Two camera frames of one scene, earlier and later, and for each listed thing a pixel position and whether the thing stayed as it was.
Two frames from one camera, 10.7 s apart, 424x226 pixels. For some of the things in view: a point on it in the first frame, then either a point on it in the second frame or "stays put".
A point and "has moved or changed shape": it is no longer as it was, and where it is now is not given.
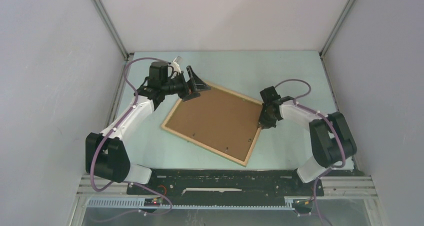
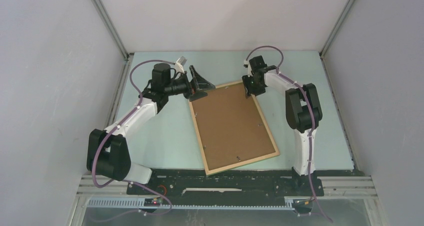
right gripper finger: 267,118 → 247,94
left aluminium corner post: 108,23 stays put
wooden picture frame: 222,121 has moved or changed shape
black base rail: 227,185 stays put
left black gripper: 185,93 stays put
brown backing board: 225,122 has moved or changed shape
